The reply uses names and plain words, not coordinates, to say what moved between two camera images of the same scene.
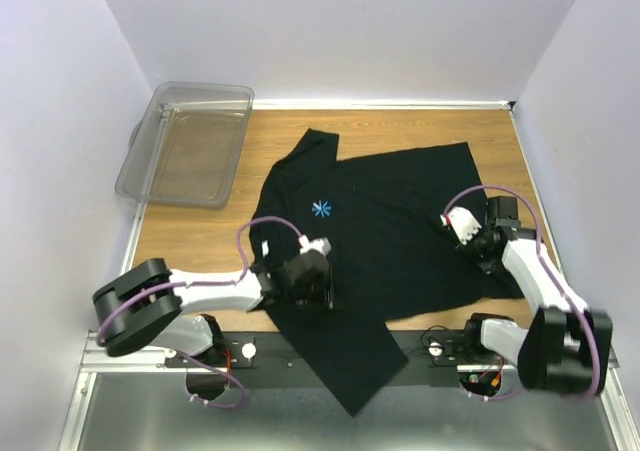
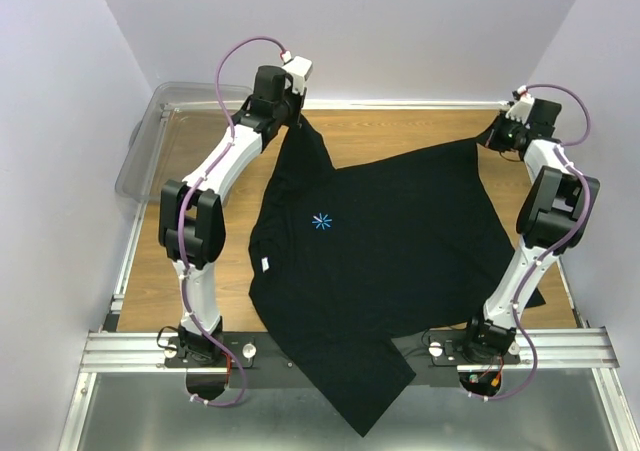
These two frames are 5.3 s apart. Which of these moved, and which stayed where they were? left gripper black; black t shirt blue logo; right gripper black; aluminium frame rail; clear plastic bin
Moved: right gripper black; black t shirt blue logo; left gripper black
Stayed: aluminium frame rail; clear plastic bin
